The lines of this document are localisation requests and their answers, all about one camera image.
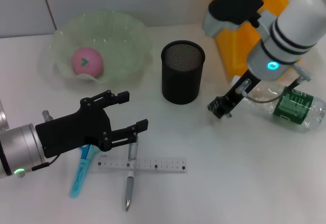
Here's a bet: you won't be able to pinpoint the transparent plastic ruler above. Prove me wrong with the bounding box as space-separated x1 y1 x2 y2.
96 154 188 174

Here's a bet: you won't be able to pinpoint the black mesh pen holder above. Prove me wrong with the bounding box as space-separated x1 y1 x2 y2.
160 40 206 105

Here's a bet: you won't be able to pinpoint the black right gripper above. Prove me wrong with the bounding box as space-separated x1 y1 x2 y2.
210 69 262 120

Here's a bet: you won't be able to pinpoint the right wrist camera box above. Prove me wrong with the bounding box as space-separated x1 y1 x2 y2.
203 0 265 38

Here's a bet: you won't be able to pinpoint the yellow plastic storage bin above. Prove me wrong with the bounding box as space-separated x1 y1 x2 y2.
211 0 305 79

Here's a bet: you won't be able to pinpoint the green plastic wrapper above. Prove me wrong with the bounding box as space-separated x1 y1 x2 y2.
206 99 233 120

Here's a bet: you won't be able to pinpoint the right gripper cable with connector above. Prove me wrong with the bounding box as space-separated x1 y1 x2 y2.
235 70 312 104

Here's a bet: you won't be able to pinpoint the pink toy peach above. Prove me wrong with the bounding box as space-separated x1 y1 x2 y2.
70 47 104 79

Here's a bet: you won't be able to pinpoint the clear green-labelled water bottle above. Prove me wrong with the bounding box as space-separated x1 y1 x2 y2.
230 75 326 133

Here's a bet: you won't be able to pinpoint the silver ballpoint pen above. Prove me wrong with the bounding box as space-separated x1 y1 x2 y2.
123 142 139 212

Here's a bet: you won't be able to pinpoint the blue sheathed scissors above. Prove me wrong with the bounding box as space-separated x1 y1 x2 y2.
69 144 100 199

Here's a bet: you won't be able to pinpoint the translucent green plastic fruit bowl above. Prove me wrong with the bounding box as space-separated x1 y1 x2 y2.
48 10 153 85

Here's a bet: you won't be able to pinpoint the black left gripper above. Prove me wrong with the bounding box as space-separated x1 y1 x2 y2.
35 90 149 158

